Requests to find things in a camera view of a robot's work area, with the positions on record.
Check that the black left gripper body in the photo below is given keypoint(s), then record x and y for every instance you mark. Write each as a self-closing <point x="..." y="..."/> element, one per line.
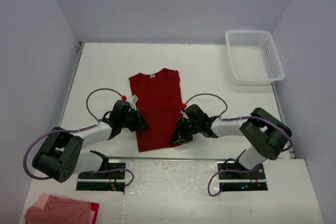
<point x="133" y="122"/>

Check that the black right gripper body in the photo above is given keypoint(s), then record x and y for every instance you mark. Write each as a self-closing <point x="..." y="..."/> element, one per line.
<point x="186" y="130"/>

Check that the red t-shirt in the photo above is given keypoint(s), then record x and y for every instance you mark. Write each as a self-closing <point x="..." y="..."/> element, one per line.
<point x="159" y="102"/>
<point x="94" y="212"/>

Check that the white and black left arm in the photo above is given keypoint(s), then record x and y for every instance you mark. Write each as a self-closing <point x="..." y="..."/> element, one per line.
<point x="60" y="154"/>

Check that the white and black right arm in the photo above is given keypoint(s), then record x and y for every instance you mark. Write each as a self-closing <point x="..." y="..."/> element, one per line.
<point x="268" y="137"/>

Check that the folded red t-shirt in stack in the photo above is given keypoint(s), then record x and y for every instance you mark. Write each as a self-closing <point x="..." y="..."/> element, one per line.
<point x="94" y="212"/>

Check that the white perforated plastic basket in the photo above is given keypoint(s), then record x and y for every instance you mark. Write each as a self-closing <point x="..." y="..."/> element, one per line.
<point x="253" y="57"/>

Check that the folded pink t-shirt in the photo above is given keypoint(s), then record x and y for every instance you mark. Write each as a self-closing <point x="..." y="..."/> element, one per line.
<point x="54" y="209"/>

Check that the white wrist camera, left arm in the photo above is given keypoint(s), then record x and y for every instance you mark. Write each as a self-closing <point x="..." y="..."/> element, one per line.
<point x="132" y="100"/>

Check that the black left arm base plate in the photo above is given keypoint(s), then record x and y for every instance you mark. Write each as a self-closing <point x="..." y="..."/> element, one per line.
<point x="114" y="181"/>

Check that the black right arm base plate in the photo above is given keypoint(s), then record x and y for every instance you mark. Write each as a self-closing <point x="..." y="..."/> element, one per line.
<point x="255" y="181"/>

